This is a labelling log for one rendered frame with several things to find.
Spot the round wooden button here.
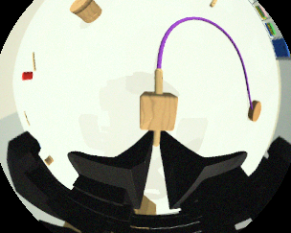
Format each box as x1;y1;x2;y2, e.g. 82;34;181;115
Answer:
247;100;262;122

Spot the tan wooden cylinder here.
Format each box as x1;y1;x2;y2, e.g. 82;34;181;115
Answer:
69;0;102;24

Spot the red cylinder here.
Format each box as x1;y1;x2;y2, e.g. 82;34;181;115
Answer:
21;71;34;81

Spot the brown wooden cylinder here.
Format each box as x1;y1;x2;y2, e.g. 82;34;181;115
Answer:
44;156;54;167

